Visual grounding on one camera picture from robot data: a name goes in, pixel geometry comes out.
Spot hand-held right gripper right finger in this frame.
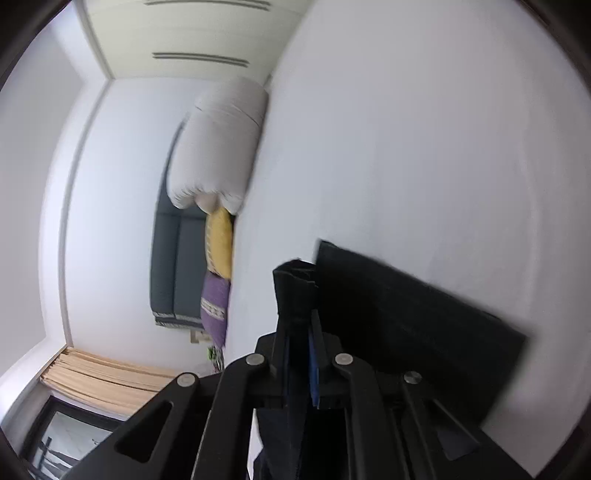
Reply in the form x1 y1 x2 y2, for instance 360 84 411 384
308 310 532 480

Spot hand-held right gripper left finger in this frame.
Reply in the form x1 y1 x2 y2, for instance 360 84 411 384
60 333 290 480

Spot black denim pants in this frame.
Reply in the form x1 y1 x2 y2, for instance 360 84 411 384
252 239 528 480

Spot purple pillow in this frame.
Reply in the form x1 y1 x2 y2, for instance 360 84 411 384
200 272 230 350

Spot grey padded headboard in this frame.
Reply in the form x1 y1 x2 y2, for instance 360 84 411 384
150 124 207 329

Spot yellow pillow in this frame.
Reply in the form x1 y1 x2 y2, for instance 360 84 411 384
205 208 234 280

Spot beige curtain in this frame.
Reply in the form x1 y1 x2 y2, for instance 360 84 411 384
41 349 180 419

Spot black framed glass door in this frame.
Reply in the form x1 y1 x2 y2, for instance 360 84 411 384
20 394 122 480

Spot white folded duvet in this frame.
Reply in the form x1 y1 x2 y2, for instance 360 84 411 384
168 76 270 216

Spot bed with white sheet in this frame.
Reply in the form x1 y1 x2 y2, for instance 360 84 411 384
222 0 591 479

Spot cream wardrobe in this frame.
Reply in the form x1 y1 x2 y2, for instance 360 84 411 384
76 0 324 80

